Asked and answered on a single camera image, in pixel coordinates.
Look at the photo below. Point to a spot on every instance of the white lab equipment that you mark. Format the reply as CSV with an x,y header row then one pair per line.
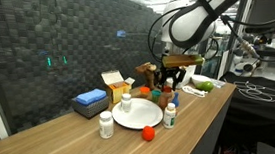
x,y
245,68

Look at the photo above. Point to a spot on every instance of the teal lid putty tub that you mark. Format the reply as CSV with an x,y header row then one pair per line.
x,y
156,96

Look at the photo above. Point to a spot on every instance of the black draped table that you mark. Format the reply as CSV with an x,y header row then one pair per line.
x,y
258,114

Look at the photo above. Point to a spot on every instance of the large white pill bottle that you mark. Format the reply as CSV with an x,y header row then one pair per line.
x,y
106,127

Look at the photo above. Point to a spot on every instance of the tan wrist camera box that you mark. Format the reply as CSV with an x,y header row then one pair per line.
x,y
182,61

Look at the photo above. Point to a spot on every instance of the small blue bottle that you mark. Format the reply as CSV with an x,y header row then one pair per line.
x,y
175,100

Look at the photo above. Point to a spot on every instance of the yellow cardboard box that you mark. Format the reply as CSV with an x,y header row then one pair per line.
x,y
117,92

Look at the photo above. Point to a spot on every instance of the small white pill bottle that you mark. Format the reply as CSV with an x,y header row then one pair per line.
x,y
126,104

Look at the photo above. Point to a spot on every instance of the orange plush ball toy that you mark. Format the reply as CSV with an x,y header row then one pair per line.
x,y
148,133

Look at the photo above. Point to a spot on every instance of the white planter appliance with lamp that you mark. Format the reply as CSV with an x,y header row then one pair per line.
x,y
189,78

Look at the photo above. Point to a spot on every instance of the brown moose plush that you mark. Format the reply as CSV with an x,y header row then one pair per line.
x,y
149,76

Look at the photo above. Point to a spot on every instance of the white round plate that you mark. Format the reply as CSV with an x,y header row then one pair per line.
x,y
140,115

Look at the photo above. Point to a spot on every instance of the white bottle green label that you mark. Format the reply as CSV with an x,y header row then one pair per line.
x,y
169,118

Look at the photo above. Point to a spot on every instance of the blue folded cloth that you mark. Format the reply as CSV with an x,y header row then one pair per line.
x,y
90,96

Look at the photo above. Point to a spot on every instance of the green fruit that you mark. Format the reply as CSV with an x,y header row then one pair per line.
x,y
206,86

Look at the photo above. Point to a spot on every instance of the white paper cup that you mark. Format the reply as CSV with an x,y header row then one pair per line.
x,y
169,83

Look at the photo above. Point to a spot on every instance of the brown spice bottle orange cap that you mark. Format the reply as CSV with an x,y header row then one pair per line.
x,y
165,99

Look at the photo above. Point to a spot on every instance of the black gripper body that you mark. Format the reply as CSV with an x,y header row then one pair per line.
x,y
173,73

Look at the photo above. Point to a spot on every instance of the grey woven basket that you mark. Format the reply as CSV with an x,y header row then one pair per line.
x,y
89,109

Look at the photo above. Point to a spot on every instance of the white bowl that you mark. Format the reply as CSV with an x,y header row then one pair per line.
x,y
199,79

